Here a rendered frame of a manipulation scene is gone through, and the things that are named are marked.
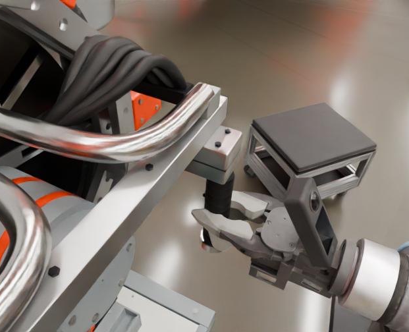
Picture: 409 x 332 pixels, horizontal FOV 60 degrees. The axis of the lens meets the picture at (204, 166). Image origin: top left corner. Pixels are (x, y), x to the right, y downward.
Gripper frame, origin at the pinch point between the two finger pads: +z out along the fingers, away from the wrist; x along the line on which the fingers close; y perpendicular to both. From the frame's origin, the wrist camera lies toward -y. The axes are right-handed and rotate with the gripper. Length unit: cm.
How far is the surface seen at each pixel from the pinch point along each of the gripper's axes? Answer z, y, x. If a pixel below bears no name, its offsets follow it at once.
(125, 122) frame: 18.8, -2.3, 7.6
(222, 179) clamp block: -2.8, -8.0, -2.5
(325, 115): -7, 49, 111
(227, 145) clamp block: -2.5, -12.0, -1.0
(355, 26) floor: 1, 83, 332
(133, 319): 22, 68, 4
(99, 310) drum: 4.3, 2.1, -18.6
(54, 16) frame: 18.8, -22.4, -1.9
